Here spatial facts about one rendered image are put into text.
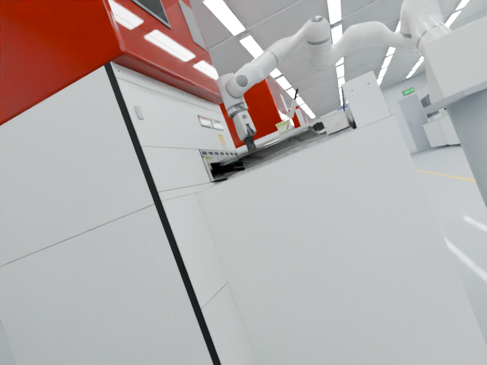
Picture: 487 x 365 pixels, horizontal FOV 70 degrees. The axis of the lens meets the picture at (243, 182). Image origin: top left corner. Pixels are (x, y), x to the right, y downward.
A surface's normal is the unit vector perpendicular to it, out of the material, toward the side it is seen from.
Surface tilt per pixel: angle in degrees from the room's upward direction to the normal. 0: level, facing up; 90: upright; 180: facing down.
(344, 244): 90
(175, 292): 90
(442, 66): 90
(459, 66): 90
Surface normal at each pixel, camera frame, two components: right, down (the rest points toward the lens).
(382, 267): -0.29, 0.07
